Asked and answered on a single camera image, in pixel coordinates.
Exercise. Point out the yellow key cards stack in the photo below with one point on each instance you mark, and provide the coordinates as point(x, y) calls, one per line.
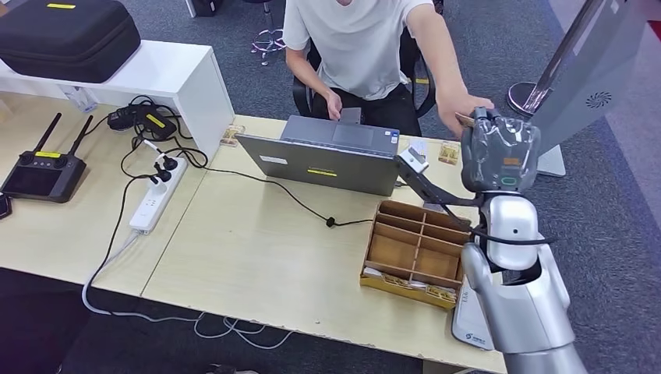
point(439, 293)
point(384, 279)

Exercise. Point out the grey kiosk stand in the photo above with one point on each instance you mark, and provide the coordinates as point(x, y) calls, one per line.
point(583, 82)

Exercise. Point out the white card with red mark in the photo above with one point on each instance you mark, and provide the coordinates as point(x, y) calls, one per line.
point(419, 145)

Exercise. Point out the black power adapter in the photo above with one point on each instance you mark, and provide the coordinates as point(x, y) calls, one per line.
point(150, 123)

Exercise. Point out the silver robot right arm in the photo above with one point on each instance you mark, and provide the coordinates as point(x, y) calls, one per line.
point(521, 309)

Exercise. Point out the black flat device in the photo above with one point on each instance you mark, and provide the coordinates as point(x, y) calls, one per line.
point(4, 205)

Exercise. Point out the clear plastic bottle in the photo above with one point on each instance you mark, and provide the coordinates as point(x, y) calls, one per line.
point(80, 98)

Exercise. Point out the person's left forearm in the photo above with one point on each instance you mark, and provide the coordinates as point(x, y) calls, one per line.
point(443, 72)

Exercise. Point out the black floor object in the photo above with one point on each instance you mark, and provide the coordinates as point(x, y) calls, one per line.
point(204, 6)

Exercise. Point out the white power strip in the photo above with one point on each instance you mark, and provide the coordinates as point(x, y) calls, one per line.
point(152, 204)

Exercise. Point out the black office chair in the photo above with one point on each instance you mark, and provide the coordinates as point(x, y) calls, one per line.
point(410, 62)

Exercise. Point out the person's right hand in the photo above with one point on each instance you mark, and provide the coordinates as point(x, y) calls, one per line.
point(335, 106)

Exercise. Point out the pale wrist camera, black bracket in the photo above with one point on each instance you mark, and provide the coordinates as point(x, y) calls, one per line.
point(415, 161)

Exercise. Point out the person's right forearm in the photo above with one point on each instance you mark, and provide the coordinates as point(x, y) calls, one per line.
point(309, 75)

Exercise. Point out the chrome stanchion base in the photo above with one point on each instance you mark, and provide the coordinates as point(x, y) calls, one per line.
point(521, 95)

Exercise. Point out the brown wooden card organiser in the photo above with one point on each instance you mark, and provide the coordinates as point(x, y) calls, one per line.
point(397, 253)

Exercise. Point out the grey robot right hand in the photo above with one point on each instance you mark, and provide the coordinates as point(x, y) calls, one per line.
point(498, 155)

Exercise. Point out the person's left hand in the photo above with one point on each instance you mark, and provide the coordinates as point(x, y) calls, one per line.
point(454, 106)

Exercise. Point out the small grey USB hub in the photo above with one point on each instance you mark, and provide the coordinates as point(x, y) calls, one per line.
point(433, 207)

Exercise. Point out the grey laptop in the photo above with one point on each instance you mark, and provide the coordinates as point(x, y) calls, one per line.
point(320, 165)

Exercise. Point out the white desk shelf riser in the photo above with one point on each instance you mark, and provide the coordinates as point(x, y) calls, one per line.
point(170, 67)

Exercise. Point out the black remote controller with antennas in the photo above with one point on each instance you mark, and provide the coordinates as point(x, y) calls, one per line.
point(44, 178)

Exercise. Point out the black hard carry case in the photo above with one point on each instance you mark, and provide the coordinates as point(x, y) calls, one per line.
point(62, 41)

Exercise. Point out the person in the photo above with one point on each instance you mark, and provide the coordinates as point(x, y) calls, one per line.
point(356, 46)

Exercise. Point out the black plug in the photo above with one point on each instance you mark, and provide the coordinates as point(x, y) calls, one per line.
point(162, 175)
point(169, 164)

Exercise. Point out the chrome stool base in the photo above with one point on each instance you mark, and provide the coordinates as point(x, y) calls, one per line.
point(269, 41)

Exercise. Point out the grey phone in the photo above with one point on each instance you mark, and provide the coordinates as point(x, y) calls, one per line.
point(351, 114)

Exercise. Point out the grey white card reader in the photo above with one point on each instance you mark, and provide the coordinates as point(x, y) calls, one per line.
point(467, 320)

